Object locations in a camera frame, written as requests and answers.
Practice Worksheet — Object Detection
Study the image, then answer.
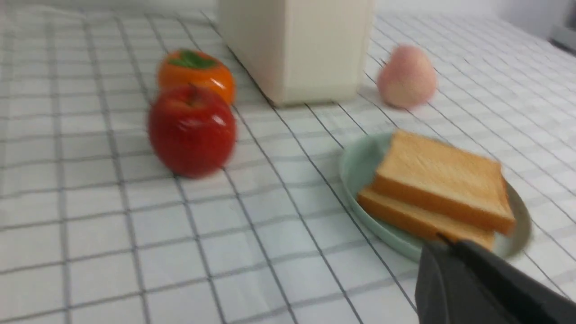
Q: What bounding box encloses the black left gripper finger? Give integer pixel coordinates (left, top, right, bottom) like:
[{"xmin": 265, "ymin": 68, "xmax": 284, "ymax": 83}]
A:
[{"xmin": 415, "ymin": 236, "xmax": 576, "ymax": 324}]

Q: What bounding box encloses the toast slice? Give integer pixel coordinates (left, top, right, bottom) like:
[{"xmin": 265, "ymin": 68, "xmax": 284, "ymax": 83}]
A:
[
  {"xmin": 356, "ymin": 188, "xmax": 495, "ymax": 250},
  {"xmin": 370, "ymin": 129, "xmax": 516, "ymax": 235}
]

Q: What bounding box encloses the cream white toaster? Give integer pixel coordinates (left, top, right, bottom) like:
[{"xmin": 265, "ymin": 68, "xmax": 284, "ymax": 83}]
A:
[{"xmin": 217, "ymin": 0, "xmax": 375, "ymax": 106}]

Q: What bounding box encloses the light green plate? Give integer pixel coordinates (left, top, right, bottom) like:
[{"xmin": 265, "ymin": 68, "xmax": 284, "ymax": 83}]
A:
[{"xmin": 339, "ymin": 132, "xmax": 533, "ymax": 262}]

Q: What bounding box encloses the pink peach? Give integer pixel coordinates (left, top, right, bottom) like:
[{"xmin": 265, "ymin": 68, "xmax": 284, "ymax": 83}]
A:
[{"xmin": 376, "ymin": 45, "xmax": 438, "ymax": 109}]

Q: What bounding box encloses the red apple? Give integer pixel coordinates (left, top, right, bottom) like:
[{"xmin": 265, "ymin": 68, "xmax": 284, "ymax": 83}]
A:
[{"xmin": 148, "ymin": 84, "xmax": 237, "ymax": 179}]

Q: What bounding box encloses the orange persimmon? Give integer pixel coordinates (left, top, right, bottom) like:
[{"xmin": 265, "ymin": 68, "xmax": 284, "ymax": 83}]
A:
[{"xmin": 157, "ymin": 49, "xmax": 236, "ymax": 105}]

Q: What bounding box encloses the white checkered tablecloth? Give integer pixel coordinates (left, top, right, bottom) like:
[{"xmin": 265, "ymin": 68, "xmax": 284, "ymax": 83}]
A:
[{"xmin": 1, "ymin": 1, "xmax": 575, "ymax": 324}]

